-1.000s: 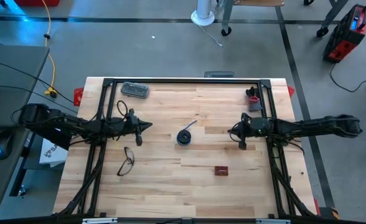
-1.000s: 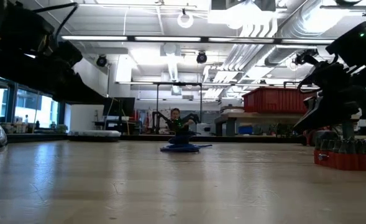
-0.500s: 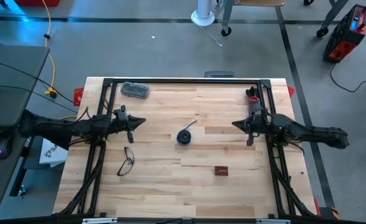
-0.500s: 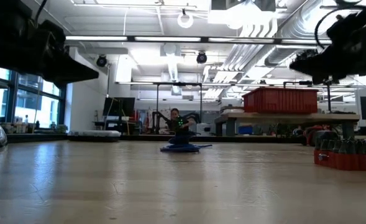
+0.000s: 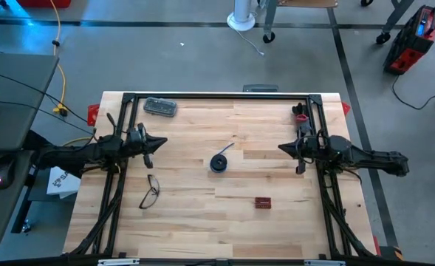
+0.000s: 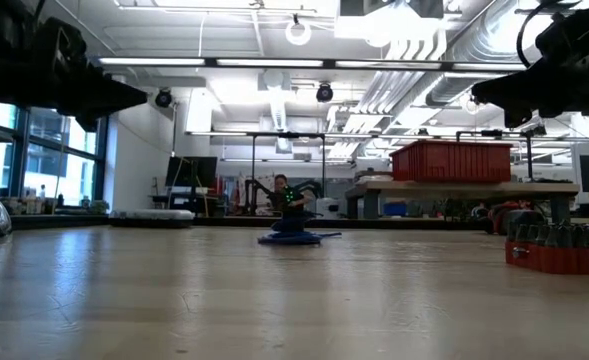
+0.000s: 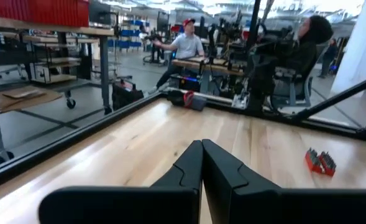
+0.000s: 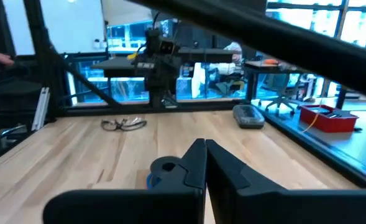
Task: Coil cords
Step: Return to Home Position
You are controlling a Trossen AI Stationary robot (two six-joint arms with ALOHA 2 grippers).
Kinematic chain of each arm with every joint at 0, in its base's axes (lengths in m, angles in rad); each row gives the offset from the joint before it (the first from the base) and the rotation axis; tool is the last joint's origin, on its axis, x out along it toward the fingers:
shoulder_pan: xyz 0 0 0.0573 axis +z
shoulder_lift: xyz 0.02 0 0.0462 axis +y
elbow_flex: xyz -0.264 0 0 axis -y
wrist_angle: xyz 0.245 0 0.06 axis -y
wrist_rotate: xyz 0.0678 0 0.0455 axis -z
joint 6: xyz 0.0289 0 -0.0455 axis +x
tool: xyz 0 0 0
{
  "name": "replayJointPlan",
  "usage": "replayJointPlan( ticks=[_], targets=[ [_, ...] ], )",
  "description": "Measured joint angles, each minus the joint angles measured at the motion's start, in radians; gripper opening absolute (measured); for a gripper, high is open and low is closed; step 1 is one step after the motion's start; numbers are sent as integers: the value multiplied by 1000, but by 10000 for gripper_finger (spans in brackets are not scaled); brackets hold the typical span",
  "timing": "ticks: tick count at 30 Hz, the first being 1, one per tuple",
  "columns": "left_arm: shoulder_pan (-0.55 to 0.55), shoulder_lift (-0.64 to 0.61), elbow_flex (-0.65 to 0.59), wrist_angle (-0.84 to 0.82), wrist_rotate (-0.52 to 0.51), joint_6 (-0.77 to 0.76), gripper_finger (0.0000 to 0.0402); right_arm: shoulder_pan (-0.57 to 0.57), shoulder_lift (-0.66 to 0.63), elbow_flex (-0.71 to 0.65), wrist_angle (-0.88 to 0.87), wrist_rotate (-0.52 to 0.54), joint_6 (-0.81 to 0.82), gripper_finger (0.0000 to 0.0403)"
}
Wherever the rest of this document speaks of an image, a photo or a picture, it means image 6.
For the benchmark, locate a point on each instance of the silver ventilation duct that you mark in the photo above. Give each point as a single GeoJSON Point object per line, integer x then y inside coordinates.
{"type": "Point", "coordinates": [474, 45]}

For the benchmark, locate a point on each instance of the person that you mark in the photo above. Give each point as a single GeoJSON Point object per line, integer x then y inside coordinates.
{"type": "Point", "coordinates": [294, 207]}

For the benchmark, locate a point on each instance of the black framed window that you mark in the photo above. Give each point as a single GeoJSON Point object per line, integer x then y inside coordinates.
{"type": "Point", "coordinates": [19, 150]}

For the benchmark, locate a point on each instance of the red and black toolbox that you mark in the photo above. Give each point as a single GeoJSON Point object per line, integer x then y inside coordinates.
{"type": "Point", "coordinates": [504, 215]}

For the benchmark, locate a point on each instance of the black metal station frame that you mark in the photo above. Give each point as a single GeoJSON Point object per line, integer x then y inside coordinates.
{"type": "Point", "coordinates": [289, 135]}

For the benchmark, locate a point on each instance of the long ceiling light bar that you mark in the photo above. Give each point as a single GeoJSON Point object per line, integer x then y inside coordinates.
{"type": "Point", "coordinates": [274, 62]}

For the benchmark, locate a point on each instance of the blue storage bin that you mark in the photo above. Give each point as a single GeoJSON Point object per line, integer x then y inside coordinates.
{"type": "Point", "coordinates": [395, 209]}

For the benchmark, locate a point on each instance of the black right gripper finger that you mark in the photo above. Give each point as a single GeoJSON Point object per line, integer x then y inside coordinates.
{"type": "Point", "coordinates": [509, 92]}

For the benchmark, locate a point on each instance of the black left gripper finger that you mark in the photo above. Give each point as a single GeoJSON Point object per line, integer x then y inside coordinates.
{"type": "Point", "coordinates": [109, 97]}

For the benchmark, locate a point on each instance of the red plastic bin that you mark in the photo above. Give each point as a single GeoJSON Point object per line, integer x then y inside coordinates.
{"type": "Point", "coordinates": [449, 162]}

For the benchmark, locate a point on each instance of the wooden workbench with casters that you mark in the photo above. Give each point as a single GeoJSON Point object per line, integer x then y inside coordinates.
{"type": "Point", "coordinates": [464, 189]}

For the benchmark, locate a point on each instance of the grey plastic case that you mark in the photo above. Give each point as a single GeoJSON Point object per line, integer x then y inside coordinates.
{"type": "Point", "coordinates": [151, 216]}

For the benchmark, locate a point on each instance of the black ceiling spotlight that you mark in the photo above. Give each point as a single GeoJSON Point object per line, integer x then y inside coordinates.
{"type": "Point", "coordinates": [324, 93]}
{"type": "Point", "coordinates": [163, 98]}

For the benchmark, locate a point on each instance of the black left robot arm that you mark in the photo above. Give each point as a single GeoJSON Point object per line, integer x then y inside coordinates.
{"type": "Point", "coordinates": [4, 55]}

